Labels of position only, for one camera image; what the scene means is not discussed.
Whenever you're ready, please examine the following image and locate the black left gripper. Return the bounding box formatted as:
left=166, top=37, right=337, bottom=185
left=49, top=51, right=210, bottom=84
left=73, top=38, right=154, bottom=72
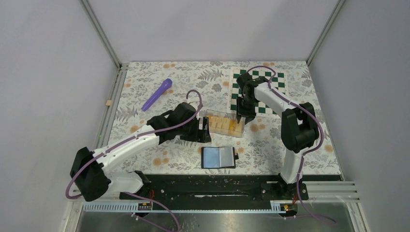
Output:
left=178, top=116, right=211, bottom=143

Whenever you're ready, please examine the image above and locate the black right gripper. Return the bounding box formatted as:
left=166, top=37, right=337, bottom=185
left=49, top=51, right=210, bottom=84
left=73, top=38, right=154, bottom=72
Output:
left=235, top=96, right=257, bottom=124

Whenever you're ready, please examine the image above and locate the clear box of cards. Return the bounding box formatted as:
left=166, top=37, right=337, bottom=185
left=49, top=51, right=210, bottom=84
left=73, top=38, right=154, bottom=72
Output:
left=205, top=109, right=245, bottom=138

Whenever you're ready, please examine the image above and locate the black leather card holder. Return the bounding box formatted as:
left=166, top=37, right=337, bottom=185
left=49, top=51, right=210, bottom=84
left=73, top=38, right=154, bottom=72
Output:
left=201, top=146, right=239, bottom=169

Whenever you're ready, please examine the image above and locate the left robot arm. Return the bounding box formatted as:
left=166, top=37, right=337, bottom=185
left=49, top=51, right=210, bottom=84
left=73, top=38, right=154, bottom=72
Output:
left=66, top=102, right=212, bottom=202

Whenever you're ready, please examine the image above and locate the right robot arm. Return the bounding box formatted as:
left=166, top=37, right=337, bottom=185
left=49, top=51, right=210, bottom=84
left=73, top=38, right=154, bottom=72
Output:
left=236, top=73, right=323, bottom=199

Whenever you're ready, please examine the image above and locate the green white chessboard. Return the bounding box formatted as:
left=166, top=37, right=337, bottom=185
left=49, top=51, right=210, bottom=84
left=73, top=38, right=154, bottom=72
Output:
left=227, top=67, right=288, bottom=117

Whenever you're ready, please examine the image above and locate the purple toy microphone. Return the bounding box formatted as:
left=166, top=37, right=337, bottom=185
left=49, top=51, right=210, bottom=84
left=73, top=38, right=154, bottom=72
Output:
left=141, top=78, right=173, bottom=112

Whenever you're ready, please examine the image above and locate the floral tablecloth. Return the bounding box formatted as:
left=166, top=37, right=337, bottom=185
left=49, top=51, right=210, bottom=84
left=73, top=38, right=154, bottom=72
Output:
left=109, top=61, right=326, bottom=175

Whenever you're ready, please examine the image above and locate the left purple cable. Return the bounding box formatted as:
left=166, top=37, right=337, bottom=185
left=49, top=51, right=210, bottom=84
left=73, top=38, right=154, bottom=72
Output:
left=65, top=89, right=204, bottom=200

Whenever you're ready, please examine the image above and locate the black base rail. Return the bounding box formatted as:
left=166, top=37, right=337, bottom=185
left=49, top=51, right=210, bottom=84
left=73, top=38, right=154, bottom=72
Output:
left=118, top=171, right=310, bottom=212

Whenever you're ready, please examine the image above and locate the white slotted cable duct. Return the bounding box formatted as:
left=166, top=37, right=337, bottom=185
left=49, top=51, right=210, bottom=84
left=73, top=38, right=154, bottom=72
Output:
left=83, top=201, right=298, bottom=215

